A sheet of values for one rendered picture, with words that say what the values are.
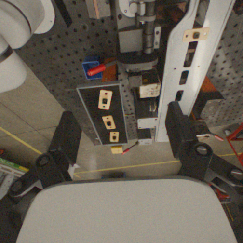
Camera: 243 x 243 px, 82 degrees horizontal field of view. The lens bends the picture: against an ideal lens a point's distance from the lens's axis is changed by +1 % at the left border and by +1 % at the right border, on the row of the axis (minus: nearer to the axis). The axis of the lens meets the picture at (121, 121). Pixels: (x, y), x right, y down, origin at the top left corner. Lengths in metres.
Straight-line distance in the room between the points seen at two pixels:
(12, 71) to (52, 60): 0.56
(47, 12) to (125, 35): 0.47
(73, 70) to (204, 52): 0.72
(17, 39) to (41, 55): 0.44
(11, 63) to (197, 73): 0.65
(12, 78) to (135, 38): 0.33
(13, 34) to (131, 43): 0.36
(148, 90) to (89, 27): 0.47
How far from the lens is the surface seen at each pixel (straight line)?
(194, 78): 0.71
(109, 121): 0.57
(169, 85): 0.69
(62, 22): 0.80
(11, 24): 0.56
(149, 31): 0.37
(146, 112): 0.68
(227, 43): 1.08
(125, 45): 0.40
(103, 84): 0.45
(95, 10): 0.47
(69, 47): 0.94
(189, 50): 0.65
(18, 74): 0.48
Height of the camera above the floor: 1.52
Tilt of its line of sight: 39 degrees down
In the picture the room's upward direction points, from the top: 179 degrees clockwise
